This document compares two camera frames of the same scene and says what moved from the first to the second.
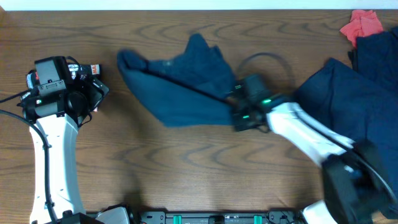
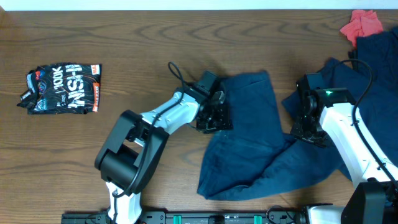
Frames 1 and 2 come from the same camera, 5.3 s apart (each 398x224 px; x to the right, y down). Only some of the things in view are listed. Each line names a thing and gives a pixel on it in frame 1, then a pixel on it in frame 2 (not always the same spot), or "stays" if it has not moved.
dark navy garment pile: [359, 101] stays
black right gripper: [238, 125] to [298, 133]
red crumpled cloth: [362, 23] stays
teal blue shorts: [194, 88] to [260, 158]
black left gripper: [96, 96] to [222, 124]
